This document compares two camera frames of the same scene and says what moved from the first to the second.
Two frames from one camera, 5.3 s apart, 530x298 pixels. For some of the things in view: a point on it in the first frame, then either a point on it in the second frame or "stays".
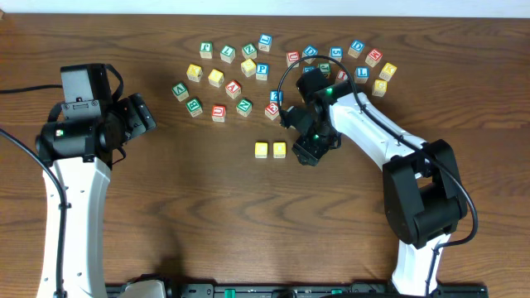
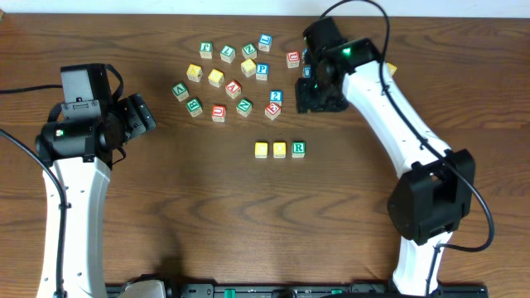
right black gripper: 311,150 to 309,99
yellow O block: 279,150 stays
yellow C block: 261,150 stays
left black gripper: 135,117 stays
